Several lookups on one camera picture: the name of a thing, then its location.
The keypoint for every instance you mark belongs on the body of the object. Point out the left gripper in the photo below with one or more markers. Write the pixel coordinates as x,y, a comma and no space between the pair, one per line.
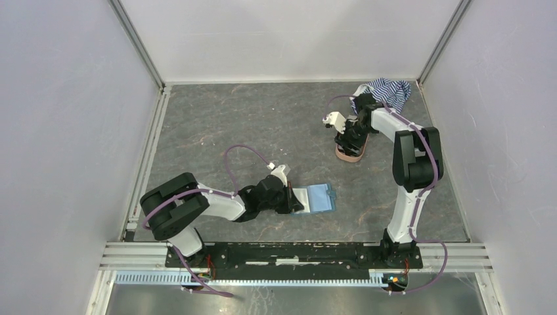
291,203

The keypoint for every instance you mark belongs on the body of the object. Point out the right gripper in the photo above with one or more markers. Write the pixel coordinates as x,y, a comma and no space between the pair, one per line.
344,140

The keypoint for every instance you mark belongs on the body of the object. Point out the pink card box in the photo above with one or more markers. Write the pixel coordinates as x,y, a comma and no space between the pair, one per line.
340,139

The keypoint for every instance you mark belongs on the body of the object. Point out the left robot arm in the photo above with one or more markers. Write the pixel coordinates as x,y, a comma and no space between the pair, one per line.
171,208

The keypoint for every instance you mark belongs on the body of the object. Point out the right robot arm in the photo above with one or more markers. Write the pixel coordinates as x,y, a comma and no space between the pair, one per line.
417,165

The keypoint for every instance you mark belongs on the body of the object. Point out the striped blue white cloth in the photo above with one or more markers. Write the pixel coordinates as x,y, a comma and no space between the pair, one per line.
381,91

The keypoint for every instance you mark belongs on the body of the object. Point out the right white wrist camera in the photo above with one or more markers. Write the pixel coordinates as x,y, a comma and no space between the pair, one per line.
335,120

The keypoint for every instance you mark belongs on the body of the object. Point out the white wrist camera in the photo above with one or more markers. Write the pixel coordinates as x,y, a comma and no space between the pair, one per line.
279,171
335,120

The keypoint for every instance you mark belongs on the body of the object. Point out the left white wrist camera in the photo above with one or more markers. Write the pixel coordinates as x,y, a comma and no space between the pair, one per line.
279,171

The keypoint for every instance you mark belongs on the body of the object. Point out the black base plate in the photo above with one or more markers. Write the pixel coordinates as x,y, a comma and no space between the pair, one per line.
302,260

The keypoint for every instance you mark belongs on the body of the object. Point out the light blue cable duct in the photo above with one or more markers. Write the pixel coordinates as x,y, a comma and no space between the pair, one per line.
185,279

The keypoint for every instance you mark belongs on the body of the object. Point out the aluminium frame rail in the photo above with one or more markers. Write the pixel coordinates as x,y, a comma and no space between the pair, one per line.
462,257

